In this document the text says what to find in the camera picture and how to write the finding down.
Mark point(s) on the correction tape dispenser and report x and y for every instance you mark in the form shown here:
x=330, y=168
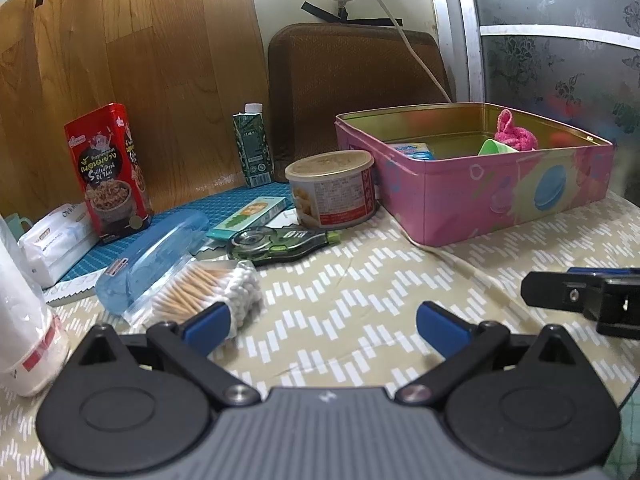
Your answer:
x=280, y=245

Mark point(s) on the wooden panel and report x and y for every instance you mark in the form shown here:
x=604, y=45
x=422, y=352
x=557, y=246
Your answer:
x=150, y=50

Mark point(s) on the white and green box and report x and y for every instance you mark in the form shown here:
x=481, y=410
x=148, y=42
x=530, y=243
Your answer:
x=250, y=215

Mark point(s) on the white wet wipes pack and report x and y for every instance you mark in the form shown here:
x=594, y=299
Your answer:
x=55, y=245

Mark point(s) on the white framed glass door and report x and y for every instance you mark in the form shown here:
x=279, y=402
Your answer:
x=550, y=60

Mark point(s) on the beige chevron tablecloth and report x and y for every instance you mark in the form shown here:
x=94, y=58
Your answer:
x=380, y=280

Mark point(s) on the blue cutting mat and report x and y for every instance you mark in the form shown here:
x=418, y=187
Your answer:
x=220, y=205

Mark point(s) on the pink tin box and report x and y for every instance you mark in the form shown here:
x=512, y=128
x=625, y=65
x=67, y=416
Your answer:
x=475, y=200

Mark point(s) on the bag of cotton swabs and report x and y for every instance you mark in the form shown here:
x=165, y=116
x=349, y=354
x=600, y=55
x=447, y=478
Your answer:
x=200, y=290

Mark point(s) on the black tape strip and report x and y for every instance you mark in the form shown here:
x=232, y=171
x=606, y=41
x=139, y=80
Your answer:
x=320, y=10
x=375, y=22

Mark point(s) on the blue and white tissue pack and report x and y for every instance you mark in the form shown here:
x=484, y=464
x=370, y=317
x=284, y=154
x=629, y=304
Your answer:
x=412, y=151

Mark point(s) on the blue plastic case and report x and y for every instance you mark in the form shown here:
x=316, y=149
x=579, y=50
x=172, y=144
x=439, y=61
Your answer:
x=150, y=255

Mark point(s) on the light teal cup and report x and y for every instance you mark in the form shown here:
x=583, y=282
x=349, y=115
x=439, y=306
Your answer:
x=15, y=224

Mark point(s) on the red snack box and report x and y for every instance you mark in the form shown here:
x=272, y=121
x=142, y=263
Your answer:
x=110, y=175

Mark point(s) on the green drink carton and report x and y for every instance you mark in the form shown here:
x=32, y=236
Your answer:
x=254, y=147

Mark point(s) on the white cylinder in plastic bag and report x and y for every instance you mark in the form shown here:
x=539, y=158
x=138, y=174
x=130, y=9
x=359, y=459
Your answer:
x=20, y=320

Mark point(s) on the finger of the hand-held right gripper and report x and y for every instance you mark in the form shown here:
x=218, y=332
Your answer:
x=550, y=290

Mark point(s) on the pink knitted cloth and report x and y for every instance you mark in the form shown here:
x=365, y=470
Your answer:
x=515, y=132

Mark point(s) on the round can with beige lid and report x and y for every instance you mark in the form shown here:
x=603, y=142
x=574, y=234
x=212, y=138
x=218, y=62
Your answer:
x=332, y=190

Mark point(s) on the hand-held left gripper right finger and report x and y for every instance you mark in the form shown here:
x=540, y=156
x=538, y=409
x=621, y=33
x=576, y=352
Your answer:
x=440, y=327

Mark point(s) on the white scalloped paper strip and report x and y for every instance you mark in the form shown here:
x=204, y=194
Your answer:
x=75, y=290

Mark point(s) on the light green cloth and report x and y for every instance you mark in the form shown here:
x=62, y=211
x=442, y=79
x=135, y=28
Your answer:
x=495, y=149

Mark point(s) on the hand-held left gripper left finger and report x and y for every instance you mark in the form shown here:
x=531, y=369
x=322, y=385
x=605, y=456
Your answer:
x=207, y=327

